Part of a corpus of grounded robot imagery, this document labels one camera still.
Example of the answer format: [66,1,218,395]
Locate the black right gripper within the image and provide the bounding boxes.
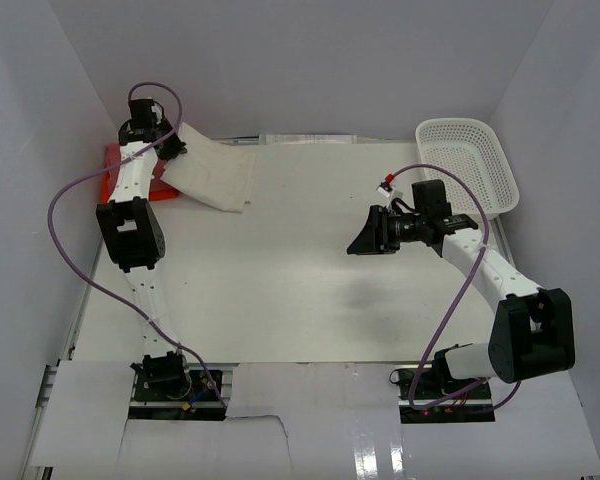
[346,205,426,255]

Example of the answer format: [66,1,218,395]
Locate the white t shirt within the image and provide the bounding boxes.
[161,123,257,213]

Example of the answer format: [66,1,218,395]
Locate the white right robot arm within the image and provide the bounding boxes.
[347,180,576,399]

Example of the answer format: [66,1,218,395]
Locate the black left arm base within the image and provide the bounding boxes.
[128,369,226,422]

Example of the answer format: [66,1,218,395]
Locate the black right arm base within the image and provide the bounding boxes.
[389,366,496,425]

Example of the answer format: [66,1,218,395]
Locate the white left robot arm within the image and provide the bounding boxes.
[96,98,192,399]

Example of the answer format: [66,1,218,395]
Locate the folded orange t shirt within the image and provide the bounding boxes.
[100,162,179,203]

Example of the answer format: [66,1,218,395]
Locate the folded red t shirt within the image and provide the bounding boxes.
[104,143,122,174]

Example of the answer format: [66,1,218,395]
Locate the papers at table back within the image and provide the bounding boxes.
[258,134,357,145]

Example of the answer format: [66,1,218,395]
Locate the white perforated plastic basket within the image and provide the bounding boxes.
[415,118,519,220]

